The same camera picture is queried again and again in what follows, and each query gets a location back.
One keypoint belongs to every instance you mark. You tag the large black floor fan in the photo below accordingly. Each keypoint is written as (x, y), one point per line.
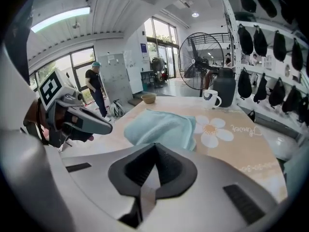
(200, 62)

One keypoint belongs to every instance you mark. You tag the white metal shelving rack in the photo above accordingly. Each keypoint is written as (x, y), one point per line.
(233, 33)

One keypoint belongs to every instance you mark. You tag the person's black shirt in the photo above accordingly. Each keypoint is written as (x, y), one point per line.
(19, 52)

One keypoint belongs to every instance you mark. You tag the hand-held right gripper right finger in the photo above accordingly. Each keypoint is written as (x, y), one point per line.
(178, 173)

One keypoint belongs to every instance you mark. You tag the dark grey thermos jug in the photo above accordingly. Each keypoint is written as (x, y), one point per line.
(224, 86)

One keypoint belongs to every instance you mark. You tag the black mezzanine railing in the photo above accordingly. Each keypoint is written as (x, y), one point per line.
(217, 36)

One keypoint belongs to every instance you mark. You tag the brown bowl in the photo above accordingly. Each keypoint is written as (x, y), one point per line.
(149, 98)

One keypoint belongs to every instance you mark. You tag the white tall cabinet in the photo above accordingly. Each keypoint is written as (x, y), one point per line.
(135, 76)

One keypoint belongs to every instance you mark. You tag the white mug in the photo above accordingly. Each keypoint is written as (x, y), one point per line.
(210, 100)

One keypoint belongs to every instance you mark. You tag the beige checkered floral tablecloth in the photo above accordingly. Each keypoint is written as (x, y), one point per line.
(241, 144)

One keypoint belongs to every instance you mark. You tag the grey metal locker cabinet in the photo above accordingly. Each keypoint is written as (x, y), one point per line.
(113, 76)

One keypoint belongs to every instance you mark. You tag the light blue towel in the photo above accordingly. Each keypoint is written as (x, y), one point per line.
(159, 127)

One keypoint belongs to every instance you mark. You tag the round ceiling downlight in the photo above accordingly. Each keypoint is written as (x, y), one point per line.
(195, 14)

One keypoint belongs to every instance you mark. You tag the blue wall poster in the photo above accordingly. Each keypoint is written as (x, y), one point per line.
(143, 48)

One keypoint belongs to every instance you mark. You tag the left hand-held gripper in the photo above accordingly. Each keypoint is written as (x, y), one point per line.
(51, 88)

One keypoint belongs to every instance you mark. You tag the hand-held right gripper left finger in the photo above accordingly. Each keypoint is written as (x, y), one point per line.
(130, 170)

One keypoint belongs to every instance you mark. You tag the white and grey helmet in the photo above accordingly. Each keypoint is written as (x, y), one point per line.
(117, 109)

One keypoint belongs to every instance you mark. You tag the ceiling tube light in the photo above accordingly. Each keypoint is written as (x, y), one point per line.
(60, 18)

